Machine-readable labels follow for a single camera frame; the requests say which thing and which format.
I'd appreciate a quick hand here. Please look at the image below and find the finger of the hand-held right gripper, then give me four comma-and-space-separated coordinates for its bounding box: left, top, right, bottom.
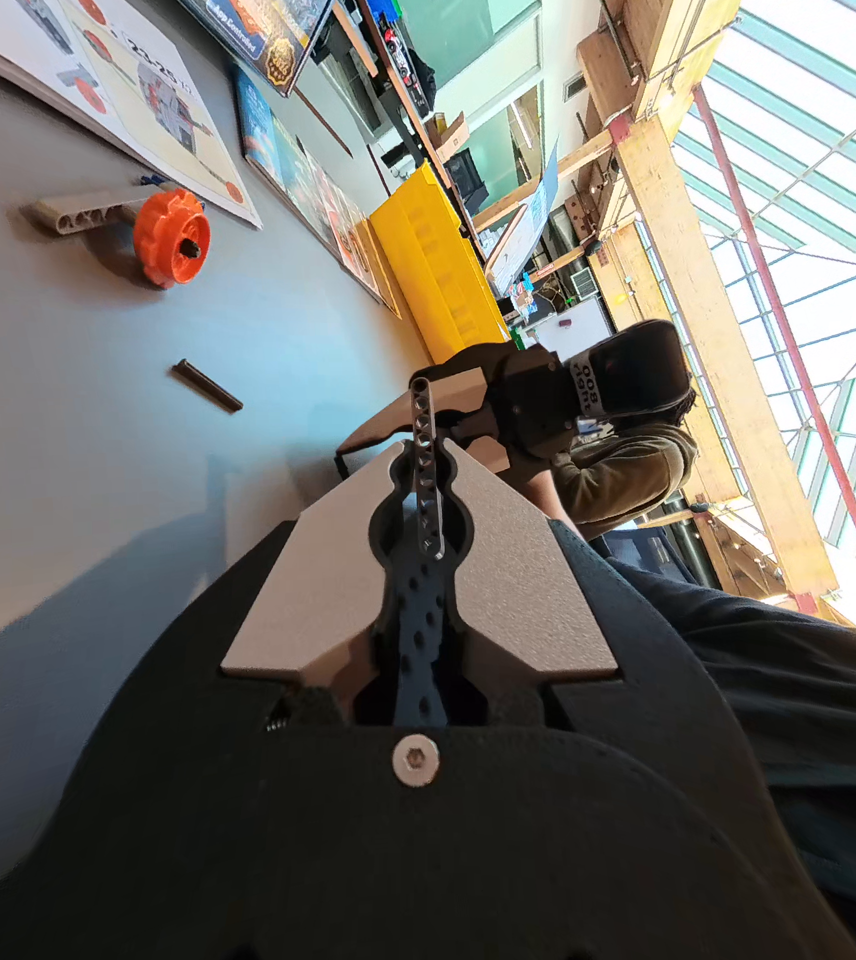
443, 411, 513, 477
334, 366, 492, 460

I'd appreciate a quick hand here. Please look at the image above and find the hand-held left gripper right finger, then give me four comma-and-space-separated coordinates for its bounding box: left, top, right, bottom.
443, 439, 620, 723

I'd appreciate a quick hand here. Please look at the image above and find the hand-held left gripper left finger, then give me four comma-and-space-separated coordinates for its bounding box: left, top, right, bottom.
220, 441, 407, 726

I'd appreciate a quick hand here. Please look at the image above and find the thin grey holed beam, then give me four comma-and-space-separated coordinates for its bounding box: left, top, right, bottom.
408, 377, 447, 562

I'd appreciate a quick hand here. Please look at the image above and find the person's right forearm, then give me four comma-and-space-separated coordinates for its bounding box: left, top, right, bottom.
521, 465, 856, 766

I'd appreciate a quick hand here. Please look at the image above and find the whiteboard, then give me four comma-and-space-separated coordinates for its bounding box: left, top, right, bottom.
529, 296, 615, 357

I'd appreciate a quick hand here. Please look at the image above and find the black studded panel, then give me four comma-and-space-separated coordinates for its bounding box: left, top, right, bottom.
390, 558, 450, 729

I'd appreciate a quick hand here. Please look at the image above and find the yellow plastic bin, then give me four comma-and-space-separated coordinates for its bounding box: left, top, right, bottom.
368, 159, 510, 366

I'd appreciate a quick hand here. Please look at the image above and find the blue white board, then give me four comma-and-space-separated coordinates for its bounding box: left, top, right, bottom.
484, 137, 560, 297

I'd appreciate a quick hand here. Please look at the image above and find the black axle rod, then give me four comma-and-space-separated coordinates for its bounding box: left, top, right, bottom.
170, 357, 245, 414

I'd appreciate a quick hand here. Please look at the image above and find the wooden roof beam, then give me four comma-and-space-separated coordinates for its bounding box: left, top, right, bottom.
611, 112, 842, 620

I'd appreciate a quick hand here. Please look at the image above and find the black monitor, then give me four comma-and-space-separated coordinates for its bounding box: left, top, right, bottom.
446, 148, 491, 213

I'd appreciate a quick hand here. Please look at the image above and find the printed flat box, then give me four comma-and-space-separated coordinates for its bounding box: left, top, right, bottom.
231, 63, 403, 320

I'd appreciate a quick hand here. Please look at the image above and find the orange gear wheel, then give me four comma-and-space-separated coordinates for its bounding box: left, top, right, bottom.
132, 187, 212, 290

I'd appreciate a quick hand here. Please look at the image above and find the cluttered wooden shelf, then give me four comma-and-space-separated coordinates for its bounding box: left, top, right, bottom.
315, 0, 489, 226

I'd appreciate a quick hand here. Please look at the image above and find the light grey long holed beam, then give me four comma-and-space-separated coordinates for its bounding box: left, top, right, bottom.
29, 182, 174, 238

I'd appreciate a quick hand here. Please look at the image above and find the blue robot kit box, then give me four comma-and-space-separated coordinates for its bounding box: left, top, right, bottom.
176, 0, 335, 99

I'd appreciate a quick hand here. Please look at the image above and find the open instruction booklet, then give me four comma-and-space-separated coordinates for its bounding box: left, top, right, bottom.
0, 0, 264, 230

